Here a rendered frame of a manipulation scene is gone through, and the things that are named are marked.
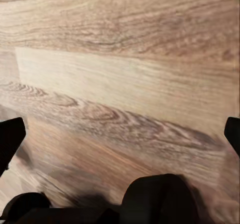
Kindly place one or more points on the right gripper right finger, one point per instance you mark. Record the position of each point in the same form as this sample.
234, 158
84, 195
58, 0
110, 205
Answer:
232, 133

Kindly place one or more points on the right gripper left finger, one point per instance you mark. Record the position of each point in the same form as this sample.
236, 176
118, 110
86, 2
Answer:
12, 133

